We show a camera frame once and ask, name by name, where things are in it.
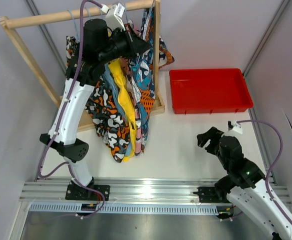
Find pink patterned shorts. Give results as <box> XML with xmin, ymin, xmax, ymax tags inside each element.
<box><xmin>119</xmin><ymin>23</ymin><xmax>143</xmax><ymax>157</ymax></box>

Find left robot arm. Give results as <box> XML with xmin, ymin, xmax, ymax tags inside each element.
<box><xmin>40</xmin><ymin>18</ymin><xmax>151</xmax><ymax>200</ymax></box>

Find light blue shorts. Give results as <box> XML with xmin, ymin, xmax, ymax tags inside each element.
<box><xmin>103</xmin><ymin>64</ymin><xmax>130</xmax><ymax>163</ymax></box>

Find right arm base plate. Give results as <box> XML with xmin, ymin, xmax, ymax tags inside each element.
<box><xmin>193</xmin><ymin>186</ymin><xmax>231</xmax><ymax>203</ymax></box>

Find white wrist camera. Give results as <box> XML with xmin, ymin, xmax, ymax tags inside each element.
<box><xmin>105</xmin><ymin>2</ymin><xmax>125</xmax><ymax>30</ymax></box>
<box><xmin>225</xmin><ymin>120</ymin><xmax>243</xmax><ymax>137</ymax></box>

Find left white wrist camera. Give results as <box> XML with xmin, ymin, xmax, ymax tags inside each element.
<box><xmin>105</xmin><ymin>2</ymin><xmax>125</xmax><ymax>30</ymax></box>

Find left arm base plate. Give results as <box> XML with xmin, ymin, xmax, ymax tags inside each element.
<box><xmin>65</xmin><ymin>183</ymin><xmax>110</xmax><ymax>201</ymax></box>

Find red plastic tray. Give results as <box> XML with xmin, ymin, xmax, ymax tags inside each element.
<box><xmin>169</xmin><ymin>68</ymin><xmax>253</xmax><ymax>115</ymax></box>

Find yellow shorts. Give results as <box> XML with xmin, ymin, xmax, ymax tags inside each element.
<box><xmin>108</xmin><ymin>58</ymin><xmax>137</xmax><ymax>162</ymax></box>

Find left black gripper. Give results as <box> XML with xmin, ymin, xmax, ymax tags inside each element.
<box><xmin>98</xmin><ymin>23</ymin><xmax>152</xmax><ymax>65</ymax></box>

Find blue hanger of camouflage shorts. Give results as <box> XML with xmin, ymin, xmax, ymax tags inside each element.
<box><xmin>68</xmin><ymin>10</ymin><xmax>80</xmax><ymax>42</ymax></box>

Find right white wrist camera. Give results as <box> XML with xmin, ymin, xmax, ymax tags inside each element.
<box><xmin>225</xmin><ymin>120</ymin><xmax>243</xmax><ymax>137</ymax></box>

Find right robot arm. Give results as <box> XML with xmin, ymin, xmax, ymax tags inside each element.
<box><xmin>197</xmin><ymin>127</ymin><xmax>292</xmax><ymax>240</ymax></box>

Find blue orange graphic shorts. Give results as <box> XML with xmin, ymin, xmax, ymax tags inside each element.
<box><xmin>129</xmin><ymin>8</ymin><xmax>174</xmax><ymax>153</ymax></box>

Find camouflage orange black shorts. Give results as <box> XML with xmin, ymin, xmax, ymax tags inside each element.
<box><xmin>65</xmin><ymin>35</ymin><xmax>133</xmax><ymax>164</ymax></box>

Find wooden clothes rack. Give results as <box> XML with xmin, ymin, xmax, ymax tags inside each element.
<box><xmin>0</xmin><ymin>0</ymin><xmax>166</xmax><ymax>133</ymax></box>

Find aluminium mounting rail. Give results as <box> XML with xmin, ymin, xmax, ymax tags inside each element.
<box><xmin>19</xmin><ymin>177</ymin><xmax>290</xmax><ymax>216</ymax></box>

